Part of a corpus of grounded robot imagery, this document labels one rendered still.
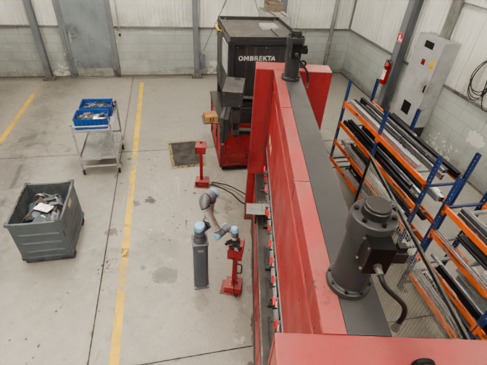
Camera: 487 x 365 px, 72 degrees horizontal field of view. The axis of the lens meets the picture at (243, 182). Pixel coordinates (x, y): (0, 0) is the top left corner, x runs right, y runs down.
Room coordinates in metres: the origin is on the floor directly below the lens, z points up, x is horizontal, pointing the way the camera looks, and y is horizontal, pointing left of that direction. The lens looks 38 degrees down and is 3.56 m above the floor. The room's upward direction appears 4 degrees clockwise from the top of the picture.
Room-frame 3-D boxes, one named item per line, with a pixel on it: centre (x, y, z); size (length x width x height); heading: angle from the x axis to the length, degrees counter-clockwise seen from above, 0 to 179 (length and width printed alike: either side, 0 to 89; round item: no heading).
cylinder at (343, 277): (0.88, -0.53, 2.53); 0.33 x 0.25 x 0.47; 2
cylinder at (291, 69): (3.38, -0.44, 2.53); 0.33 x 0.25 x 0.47; 2
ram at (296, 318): (2.19, -0.35, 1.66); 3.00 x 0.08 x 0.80; 2
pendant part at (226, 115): (4.03, 0.29, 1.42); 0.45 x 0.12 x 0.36; 178
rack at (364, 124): (4.11, -2.01, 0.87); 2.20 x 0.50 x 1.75; 14
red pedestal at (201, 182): (4.46, 0.70, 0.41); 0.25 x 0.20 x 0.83; 92
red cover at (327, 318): (2.19, -0.35, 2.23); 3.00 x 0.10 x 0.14; 2
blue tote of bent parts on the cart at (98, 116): (4.79, 2.50, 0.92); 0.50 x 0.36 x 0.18; 104
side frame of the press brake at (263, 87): (3.82, -0.47, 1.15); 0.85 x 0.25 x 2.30; 92
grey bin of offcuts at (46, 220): (3.02, 2.46, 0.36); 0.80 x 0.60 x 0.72; 14
